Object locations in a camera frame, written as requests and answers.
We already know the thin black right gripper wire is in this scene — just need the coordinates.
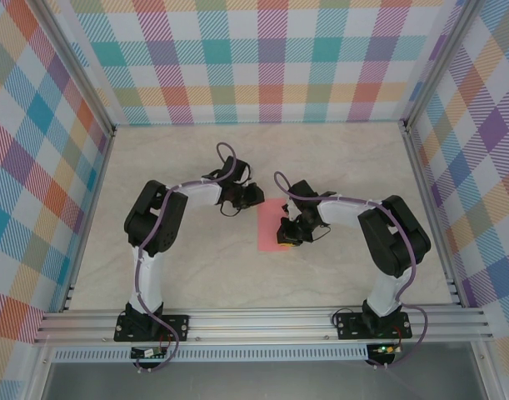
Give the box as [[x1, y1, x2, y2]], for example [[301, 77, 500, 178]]
[[307, 222, 332, 243]]

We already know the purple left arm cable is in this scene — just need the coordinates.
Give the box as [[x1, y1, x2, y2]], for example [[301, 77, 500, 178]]
[[132, 142, 247, 374]]

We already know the grey metal panel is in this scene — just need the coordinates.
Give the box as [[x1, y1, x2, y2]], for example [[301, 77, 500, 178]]
[[41, 361, 488, 400]]

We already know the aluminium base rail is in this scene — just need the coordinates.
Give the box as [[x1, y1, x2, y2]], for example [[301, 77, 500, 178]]
[[32, 307, 495, 345]]

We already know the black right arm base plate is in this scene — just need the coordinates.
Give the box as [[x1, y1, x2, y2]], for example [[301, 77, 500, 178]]
[[336, 310, 413, 339]]

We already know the perforated metal cable tray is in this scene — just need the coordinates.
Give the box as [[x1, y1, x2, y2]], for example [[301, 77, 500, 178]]
[[52, 344, 370, 363]]

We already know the pink cloth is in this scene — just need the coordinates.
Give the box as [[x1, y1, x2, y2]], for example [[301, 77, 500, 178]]
[[257, 198, 293, 253]]

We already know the aluminium side rail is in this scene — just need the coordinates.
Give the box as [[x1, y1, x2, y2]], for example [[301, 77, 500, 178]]
[[397, 120, 466, 309], [60, 127, 117, 313]]

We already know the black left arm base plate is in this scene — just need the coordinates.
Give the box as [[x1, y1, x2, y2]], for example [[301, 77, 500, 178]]
[[113, 312, 190, 343]]

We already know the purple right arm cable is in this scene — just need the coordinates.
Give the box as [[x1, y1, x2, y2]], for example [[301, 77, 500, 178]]
[[273, 170, 429, 370]]

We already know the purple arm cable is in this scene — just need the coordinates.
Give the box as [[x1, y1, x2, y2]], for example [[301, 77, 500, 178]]
[[273, 170, 429, 370], [132, 142, 247, 374]]

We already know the aluminium frame post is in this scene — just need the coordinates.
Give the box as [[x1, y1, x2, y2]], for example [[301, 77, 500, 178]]
[[397, 0, 487, 130], [36, 0, 117, 138]]

